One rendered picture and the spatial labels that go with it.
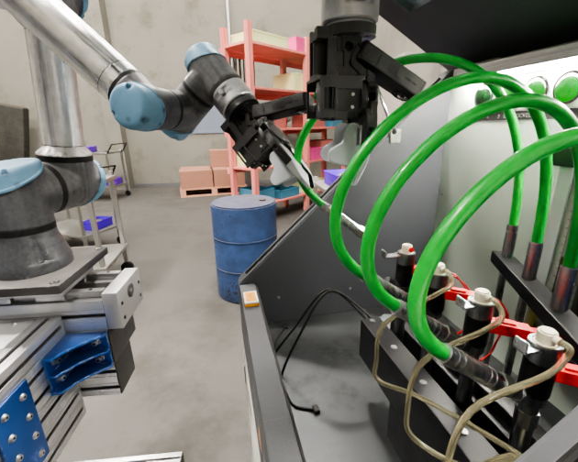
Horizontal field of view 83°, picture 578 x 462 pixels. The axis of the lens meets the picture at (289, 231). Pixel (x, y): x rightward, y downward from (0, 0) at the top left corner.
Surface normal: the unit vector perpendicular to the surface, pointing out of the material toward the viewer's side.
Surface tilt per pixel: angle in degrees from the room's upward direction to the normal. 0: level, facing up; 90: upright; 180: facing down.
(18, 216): 90
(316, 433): 0
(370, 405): 0
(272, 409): 0
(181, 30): 90
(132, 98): 90
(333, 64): 90
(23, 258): 72
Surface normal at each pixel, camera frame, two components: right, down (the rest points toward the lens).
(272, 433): -0.02, -0.95
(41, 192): 0.98, 0.04
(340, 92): 0.22, 0.29
